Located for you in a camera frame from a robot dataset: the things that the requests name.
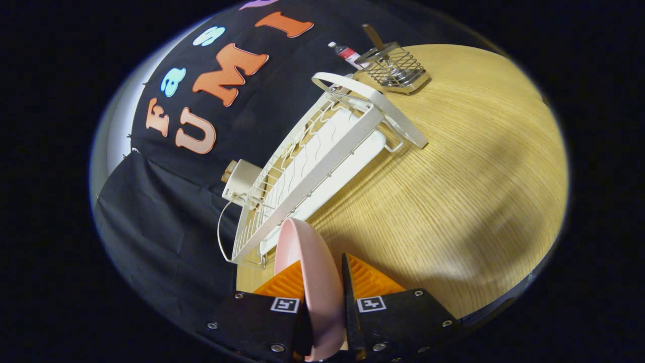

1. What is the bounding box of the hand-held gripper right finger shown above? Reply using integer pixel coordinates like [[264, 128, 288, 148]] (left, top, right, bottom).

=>
[[342, 253, 462, 363]]

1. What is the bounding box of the white toaster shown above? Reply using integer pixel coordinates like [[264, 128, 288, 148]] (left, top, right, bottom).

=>
[[222, 159, 263, 207]]

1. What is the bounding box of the metal wire basket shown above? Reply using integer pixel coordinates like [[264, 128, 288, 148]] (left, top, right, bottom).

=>
[[354, 41, 431, 95]]

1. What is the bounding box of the clear bottle red label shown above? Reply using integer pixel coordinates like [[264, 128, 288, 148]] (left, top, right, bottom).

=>
[[328, 41, 366, 70]]

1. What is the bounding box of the white wire dish rack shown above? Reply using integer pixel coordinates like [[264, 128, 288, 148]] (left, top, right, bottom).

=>
[[217, 72, 429, 269]]

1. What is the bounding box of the pink plate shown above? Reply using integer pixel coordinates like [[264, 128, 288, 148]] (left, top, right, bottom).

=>
[[274, 218, 347, 361]]

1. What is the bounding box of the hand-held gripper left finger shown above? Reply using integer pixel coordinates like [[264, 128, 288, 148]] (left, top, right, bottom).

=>
[[204, 260, 313, 363]]

